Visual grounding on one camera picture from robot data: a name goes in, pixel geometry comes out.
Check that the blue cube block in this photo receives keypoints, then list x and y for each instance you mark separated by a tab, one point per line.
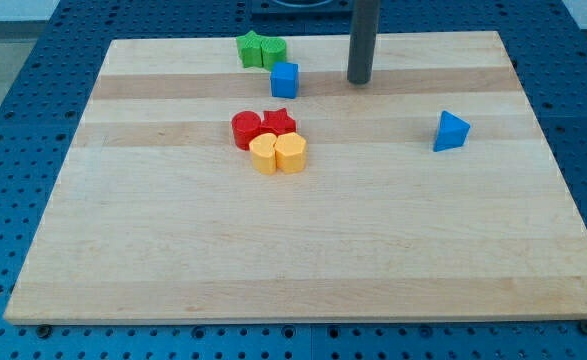
284	80

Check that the red star block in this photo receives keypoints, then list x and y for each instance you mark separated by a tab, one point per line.
277	122

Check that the green star block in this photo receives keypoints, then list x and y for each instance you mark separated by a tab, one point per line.
249	49

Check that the yellow pentagon block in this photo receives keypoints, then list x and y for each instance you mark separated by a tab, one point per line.
290	152

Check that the yellow heart block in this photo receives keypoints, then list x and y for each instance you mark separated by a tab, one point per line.
263	154

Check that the red cylinder block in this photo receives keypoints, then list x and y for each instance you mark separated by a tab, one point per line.
246	125

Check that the light wooden board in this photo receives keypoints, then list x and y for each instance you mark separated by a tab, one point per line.
157	217

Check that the green cylinder block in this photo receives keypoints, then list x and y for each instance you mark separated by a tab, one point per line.
274	50

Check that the blue triangle block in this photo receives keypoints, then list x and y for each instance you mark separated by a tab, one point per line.
452	132

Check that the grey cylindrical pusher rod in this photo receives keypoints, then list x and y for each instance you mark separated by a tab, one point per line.
364	27

